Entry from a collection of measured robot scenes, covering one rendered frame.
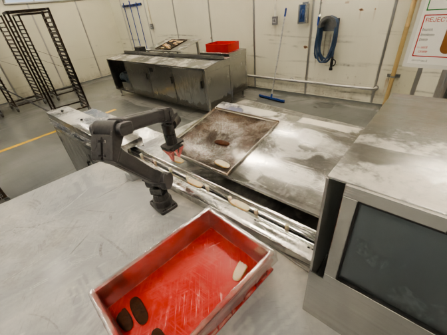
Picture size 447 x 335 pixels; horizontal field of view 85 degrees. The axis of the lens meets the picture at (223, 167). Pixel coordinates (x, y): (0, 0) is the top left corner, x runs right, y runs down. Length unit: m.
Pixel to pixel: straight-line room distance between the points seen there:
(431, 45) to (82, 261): 1.62
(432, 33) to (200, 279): 1.29
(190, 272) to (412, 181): 0.70
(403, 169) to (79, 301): 0.97
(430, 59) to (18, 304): 1.79
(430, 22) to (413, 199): 0.99
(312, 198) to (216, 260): 0.45
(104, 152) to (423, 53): 1.30
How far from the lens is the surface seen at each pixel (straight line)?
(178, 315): 0.86
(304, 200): 1.04
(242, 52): 4.80
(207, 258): 0.94
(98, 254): 1.11
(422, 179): 0.53
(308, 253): 0.91
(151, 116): 1.01
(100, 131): 0.82
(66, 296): 1.06
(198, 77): 3.99
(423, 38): 1.39
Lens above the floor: 1.58
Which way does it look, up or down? 34 degrees down
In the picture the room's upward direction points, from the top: 6 degrees counter-clockwise
